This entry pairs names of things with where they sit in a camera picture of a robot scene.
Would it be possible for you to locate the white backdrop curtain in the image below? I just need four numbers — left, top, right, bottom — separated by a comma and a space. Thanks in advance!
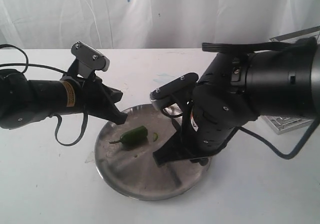
0, 0, 320, 49

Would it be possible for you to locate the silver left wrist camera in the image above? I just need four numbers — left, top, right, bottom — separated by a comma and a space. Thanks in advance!
70, 41, 110, 72

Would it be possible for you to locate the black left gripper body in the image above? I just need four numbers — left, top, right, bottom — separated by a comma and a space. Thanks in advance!
59, 58, 112, 116

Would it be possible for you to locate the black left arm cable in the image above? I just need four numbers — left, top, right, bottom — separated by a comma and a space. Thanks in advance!
0, 43, 90, 146

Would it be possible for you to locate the green chili pepper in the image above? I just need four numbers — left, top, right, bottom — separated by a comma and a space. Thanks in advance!
109, 126, 148, 146

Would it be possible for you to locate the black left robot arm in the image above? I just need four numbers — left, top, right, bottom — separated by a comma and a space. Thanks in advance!
0, 60, 127, 129

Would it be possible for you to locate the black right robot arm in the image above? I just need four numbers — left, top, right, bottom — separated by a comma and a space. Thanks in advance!
150, 37, 320, 166

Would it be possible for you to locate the wire metal utensil rack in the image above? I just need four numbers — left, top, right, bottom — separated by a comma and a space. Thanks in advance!
262, 26, 320, 135

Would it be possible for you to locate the round steel plate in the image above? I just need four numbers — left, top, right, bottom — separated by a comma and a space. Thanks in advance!
94, 104, 211, 201

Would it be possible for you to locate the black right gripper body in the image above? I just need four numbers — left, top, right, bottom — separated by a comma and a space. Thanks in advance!
172, 80, 258, 156

